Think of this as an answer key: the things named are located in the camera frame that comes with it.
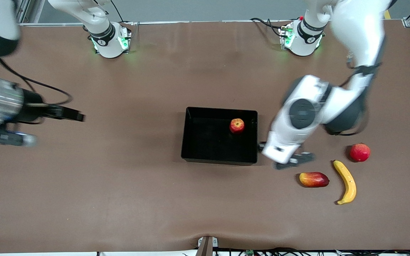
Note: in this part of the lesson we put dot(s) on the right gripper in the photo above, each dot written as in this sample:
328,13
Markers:
34,107

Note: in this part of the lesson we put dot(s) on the small green circuit board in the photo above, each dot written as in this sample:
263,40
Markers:
250,252

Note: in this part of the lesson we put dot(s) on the red yellow mango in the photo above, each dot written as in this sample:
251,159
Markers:
314,179

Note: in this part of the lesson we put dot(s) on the black plastic box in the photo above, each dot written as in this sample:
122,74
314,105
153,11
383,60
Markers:
208,145

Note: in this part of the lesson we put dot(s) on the small red yellow apple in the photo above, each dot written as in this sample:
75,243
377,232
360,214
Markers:
237,126

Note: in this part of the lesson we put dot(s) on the yellow banana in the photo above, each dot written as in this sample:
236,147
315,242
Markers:
348,181

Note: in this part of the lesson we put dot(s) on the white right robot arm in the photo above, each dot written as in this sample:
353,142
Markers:
107,42

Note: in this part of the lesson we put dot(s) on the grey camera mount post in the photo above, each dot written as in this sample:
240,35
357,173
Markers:
206,246

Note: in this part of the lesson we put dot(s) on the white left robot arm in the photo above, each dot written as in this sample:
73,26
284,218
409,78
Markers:
358,28

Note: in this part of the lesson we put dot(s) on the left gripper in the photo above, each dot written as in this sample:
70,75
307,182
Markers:
261,146

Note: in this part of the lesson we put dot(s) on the round red apple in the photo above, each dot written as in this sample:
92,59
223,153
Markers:
360,152

